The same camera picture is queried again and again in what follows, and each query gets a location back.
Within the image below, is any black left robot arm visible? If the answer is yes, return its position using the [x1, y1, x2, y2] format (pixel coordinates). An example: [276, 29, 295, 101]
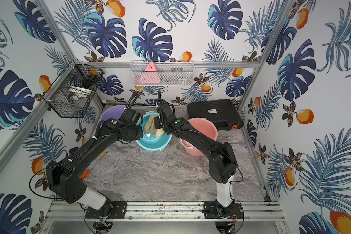
[45, 108, 143, 216]

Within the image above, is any clear wall shelf basket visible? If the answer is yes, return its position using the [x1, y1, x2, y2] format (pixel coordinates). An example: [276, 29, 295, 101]
[130, 60, 195, 86]

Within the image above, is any teal plastic bucket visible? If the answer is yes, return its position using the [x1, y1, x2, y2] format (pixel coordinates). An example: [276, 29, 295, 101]
[136, 112, 172, 151]

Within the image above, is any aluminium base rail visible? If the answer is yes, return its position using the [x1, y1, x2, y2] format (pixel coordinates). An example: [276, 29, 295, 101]
[45, 202, 285, 222]

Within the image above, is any pink plastic bucket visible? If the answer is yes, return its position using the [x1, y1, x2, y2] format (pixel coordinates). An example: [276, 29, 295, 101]
[179, 118, 218, 157]

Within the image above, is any black plastic tool case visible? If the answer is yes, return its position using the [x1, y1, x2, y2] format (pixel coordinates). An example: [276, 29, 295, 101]
[187, 99, 244, 131]

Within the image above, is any orange handled screwdriver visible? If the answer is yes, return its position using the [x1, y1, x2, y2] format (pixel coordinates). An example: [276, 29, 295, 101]
[80, 169, 91, 181]

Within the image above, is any black wire basket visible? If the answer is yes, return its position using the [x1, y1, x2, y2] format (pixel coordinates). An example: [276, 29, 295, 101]
[42, 60, 104, 119]

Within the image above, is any pink triangular item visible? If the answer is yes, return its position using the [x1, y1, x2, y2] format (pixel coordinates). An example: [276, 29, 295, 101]
[139, 61, 161, 84]

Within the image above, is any yellow cleaning cloth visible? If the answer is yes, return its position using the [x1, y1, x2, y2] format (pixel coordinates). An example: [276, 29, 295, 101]
[144, 115, 165, 138]

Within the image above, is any purple plastic bucket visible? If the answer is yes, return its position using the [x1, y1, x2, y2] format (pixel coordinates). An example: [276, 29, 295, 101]
[100, 105, 125, 121]

